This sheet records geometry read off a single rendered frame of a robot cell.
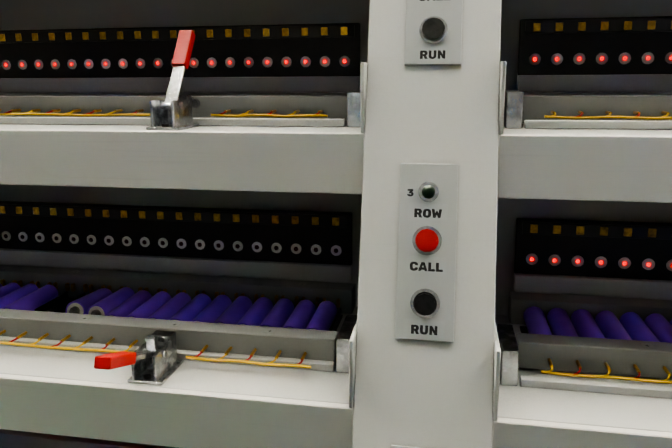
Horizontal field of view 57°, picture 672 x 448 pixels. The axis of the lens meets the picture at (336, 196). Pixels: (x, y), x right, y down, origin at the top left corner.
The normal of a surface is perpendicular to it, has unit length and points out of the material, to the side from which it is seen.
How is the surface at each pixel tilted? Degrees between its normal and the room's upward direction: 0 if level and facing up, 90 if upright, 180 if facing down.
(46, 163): 107
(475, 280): 90
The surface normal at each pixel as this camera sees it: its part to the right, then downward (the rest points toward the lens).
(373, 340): -0.17, -0.10
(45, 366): 0.00, -0.98
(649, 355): -0.18, 0.19
